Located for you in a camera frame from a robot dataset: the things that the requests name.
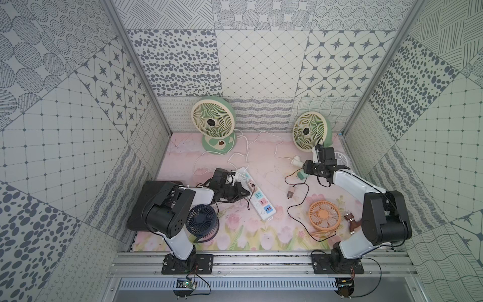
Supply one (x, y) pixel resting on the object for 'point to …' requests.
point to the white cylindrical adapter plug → (296, 161)
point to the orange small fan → (324, 218)
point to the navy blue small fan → (202, 222)
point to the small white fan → (341, 160)
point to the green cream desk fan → (311, 128)
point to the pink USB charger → (251, 184)
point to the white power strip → (260, 201)
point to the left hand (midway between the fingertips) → (249, 190)
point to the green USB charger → (302, 175)
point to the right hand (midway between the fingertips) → (307, 168)
